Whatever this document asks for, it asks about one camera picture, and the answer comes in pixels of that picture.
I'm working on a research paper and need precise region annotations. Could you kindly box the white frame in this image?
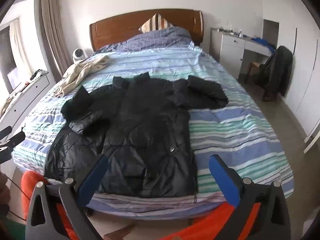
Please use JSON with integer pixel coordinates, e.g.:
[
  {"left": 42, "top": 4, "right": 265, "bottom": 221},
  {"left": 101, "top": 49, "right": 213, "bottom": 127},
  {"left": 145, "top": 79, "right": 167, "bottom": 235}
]
[{"left": 304, "top": 120, "right": 320, "bottom": 154}]

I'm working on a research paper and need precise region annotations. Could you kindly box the striped blue green duvet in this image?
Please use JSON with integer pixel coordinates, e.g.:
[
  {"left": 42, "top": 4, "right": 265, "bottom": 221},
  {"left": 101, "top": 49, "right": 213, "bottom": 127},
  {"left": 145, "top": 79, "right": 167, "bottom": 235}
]
[{"left": 12, "top": 42, "right": 294, "bottom": 220}]

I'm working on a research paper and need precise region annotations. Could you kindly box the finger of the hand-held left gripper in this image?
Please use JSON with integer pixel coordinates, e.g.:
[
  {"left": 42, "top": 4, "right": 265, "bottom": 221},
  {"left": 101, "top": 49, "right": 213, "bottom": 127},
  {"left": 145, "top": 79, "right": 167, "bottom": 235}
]
[
  {"left": 0, "top": 148, "right": 13, "bottom": 163},
  {"left": 0, "top": 131, "right": 26, "bottom": 150}
]

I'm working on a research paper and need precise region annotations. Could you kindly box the dark clutter on dresser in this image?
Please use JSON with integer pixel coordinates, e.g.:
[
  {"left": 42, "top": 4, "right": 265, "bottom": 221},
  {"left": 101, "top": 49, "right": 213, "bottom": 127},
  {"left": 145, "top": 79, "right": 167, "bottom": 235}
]
[{"left": 30, "top": 69, "right": 49, "bottom": 80}]

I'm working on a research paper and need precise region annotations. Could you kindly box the small white fan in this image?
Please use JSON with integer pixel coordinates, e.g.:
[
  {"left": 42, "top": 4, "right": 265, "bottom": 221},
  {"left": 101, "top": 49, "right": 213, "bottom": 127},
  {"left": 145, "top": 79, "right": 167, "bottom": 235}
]
[{"left": 72, "top": 49, "right": 87, "bottom": 63}]

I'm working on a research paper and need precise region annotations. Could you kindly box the black puffer jacket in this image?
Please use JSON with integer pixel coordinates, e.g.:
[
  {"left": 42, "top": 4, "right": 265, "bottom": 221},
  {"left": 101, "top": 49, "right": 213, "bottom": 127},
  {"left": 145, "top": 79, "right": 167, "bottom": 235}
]
[{"left": 44, "top": 72, "right": 229, "bottom": 198}]

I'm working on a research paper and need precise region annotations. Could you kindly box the brown curtain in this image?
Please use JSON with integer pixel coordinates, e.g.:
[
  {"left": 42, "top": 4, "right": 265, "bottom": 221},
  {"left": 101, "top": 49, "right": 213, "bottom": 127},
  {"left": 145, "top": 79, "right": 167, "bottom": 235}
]
[{"left": 40, "top": 0, "right": 73, "bottom": 80}]

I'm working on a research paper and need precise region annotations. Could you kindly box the wooden bed headboard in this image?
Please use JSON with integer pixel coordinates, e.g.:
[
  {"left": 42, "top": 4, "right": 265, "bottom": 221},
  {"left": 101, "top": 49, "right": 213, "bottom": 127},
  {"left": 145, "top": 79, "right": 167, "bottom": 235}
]
[{"left": 89, "top": 9, "right": 204, "bottom": 52}]

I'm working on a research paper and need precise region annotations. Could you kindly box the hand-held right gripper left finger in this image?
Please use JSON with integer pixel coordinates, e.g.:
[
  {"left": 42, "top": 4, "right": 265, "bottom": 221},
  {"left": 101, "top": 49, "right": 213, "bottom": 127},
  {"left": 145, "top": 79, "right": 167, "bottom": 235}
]
[{"left": 25, "top": 153, "right": 109, "bottom": 240}]

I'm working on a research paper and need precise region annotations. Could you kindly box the white desk with drawers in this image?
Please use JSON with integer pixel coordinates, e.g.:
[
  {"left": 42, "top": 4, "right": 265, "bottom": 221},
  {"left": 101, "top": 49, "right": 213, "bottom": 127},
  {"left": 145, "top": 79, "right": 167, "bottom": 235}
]
[{"left": 210, "top": 27, "right": 278, "bottom": 79}]

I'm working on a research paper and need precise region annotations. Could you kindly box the white wardrobe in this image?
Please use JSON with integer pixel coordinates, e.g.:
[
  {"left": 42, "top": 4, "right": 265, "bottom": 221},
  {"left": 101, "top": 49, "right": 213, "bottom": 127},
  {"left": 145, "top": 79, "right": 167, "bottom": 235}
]
[{"left": 282, "top": 17, "right": 320, "bottom": 140}]

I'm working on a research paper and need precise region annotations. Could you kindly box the blue cloth on desk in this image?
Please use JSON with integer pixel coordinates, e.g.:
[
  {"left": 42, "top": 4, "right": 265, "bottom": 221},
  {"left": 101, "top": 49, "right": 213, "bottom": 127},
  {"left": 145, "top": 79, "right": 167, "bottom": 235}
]
[{"left": 251, "top": 37, "right": 277, "bottom": 52}]

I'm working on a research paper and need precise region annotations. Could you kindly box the blue checked blanket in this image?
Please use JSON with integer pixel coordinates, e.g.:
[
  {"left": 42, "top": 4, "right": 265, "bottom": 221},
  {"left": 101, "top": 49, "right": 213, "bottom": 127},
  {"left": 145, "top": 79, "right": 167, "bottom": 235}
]
[{"left": 94, "top": 26, "right": 194, "bottom": 54}]

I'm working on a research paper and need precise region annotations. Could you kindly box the white dresser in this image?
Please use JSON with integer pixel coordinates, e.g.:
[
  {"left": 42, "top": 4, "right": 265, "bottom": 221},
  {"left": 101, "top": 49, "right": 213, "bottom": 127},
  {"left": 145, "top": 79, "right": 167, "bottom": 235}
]
[{"left": 0, "top": 72, "right": 57, "bottom": 135}]

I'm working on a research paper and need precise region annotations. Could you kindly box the person's left forearm green sleeve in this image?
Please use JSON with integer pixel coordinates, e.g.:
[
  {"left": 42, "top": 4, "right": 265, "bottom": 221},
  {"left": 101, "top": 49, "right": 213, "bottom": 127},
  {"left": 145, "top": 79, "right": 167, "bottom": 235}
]
[{"left": 0, "top": 214, "right": 17, "bottom": 240}]

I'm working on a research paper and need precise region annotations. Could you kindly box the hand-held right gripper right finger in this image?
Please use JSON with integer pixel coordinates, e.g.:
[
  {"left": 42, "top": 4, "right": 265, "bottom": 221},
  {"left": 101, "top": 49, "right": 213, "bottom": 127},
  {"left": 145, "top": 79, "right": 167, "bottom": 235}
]
[{"left": 208, "top": 154, "right": 292, "bottom": 240}]

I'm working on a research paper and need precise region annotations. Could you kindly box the window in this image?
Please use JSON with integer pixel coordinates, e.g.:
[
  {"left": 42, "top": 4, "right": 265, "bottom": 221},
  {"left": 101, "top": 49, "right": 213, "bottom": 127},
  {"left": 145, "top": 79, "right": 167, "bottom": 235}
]
[{"left": 0, "top": 27, "right": 18, "bottom": 93}]

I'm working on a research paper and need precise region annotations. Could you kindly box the thin black cable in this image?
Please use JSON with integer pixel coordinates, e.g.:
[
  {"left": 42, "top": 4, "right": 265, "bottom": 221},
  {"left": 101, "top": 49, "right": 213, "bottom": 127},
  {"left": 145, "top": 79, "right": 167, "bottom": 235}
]
[{"left": 5, "top": 175, "right": 27, "bottom": 222}]

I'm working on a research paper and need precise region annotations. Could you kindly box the brown striped cushion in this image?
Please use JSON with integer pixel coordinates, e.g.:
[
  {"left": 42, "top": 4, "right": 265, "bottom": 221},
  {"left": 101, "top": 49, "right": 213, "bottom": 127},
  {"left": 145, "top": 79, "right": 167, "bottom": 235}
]
[{"left": 139, "top": 13, "right": 174, "bottom": 33}]

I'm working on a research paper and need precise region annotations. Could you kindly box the beige garment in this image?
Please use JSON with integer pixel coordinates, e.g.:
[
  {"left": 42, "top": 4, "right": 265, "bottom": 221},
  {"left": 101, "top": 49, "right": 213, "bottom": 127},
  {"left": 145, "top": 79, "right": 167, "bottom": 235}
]
[{"left": 55, "top": 55, "right": 110, "bottom": 98}]

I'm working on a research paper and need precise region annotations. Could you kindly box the wooden chair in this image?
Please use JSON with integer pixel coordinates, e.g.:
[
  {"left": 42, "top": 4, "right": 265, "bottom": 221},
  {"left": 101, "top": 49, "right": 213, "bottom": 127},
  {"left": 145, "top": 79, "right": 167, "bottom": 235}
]
[{"left": 245, "top": 61, "right": 270, "bottom": 100}]

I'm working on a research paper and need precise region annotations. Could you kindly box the dark jacket on chair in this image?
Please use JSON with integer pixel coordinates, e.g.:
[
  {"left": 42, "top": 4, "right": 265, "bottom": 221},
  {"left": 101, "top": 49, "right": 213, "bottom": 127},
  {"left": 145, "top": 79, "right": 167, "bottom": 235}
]
[{"left": 260, "top": 46, "right": 293, "bottom": 98}]

